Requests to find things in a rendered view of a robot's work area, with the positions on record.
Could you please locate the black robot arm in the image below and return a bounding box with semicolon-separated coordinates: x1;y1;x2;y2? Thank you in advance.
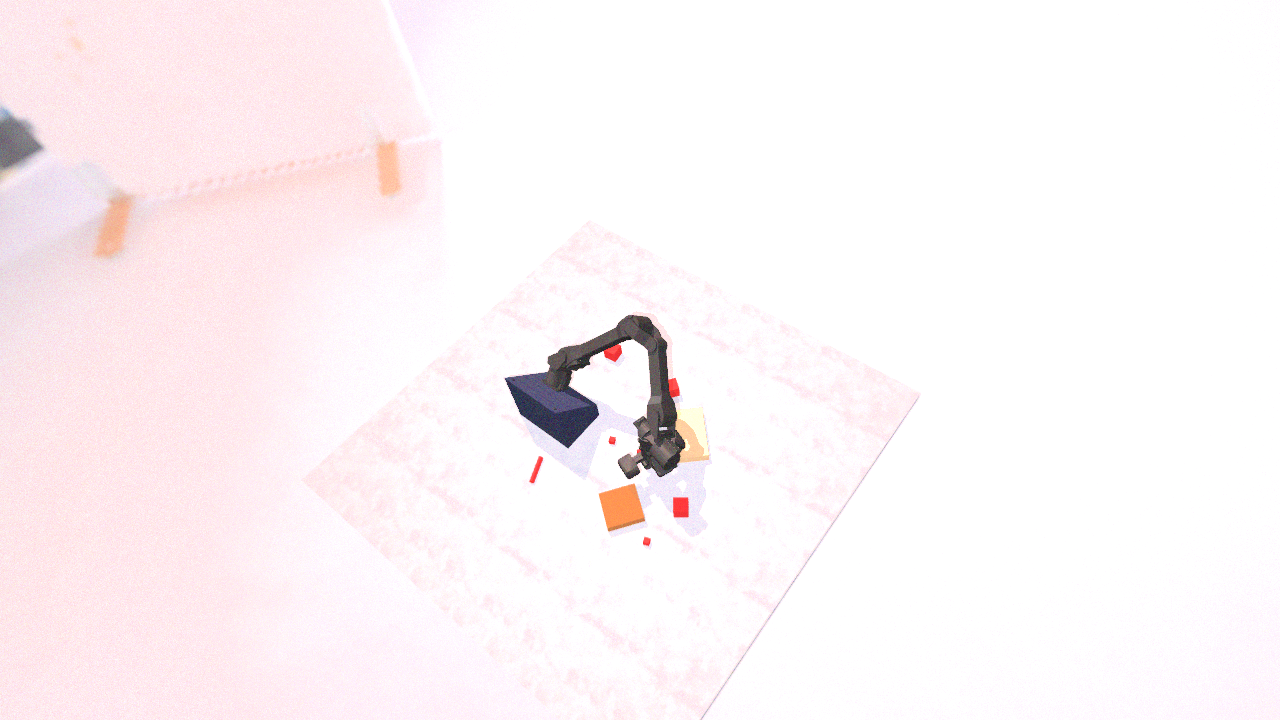
541;315;681;477

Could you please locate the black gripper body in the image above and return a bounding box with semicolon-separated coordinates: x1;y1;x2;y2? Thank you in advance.
618;430;686;479

